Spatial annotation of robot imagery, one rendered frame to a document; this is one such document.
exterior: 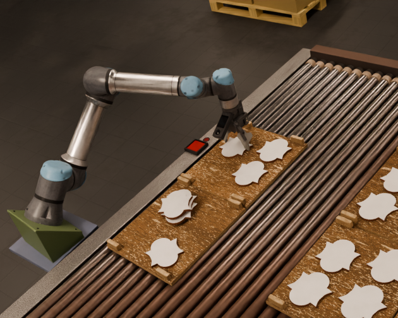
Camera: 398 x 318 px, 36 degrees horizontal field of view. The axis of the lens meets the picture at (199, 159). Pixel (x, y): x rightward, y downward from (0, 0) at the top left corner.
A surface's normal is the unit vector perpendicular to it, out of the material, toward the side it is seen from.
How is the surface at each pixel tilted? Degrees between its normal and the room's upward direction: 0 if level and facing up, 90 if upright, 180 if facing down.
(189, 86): 54
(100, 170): 0
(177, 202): 0
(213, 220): 0
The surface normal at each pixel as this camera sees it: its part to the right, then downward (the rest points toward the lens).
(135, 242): -0.23, -0.76
